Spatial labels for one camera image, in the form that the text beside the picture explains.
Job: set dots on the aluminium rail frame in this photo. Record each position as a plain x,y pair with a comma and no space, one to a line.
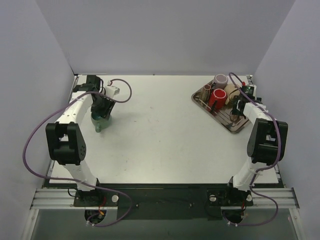
158,135

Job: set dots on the beige round mug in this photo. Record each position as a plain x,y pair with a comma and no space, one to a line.
231,92

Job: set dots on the purple mug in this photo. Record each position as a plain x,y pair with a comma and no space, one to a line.
220,81

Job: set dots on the green ceramic mug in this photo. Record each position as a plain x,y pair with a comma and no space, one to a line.
100,123

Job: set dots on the red mug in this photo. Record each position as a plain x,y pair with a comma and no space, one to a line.
217,97

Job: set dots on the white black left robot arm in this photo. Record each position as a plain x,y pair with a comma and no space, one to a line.
65,140

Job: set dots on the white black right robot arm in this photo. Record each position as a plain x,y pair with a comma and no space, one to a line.
266,145

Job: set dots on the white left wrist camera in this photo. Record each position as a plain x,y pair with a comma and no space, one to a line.
111,91

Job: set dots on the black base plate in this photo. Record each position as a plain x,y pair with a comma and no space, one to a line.
164,202

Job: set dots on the metal serving tray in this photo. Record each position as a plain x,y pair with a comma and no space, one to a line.
232,123

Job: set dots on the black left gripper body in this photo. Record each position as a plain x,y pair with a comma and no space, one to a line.
101,111

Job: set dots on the brown patterned cup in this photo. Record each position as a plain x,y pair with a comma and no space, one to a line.
205,92

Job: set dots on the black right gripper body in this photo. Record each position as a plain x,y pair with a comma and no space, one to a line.
236,108

